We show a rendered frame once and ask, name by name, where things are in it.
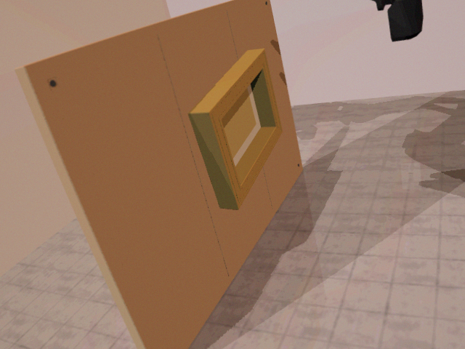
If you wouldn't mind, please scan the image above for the wooden picture frame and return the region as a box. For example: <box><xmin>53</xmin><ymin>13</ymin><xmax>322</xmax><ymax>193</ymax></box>
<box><xmin>187</xmin><ymin>49</ymin><xmax>283</xmax><ymax>209</ymax></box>

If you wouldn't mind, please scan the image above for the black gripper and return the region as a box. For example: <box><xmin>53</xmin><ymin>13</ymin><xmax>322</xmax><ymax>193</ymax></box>
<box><xmin>372</xmin><ymin>0</ymin><xmax>424</xmax><ymax>42</ymax></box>

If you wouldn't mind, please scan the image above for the brown wooden board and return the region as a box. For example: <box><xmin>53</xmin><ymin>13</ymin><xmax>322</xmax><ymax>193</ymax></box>
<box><xmin>14</xmin><ymin>0</ymin><xmax>303</xmax><ymax>349</ymax></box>

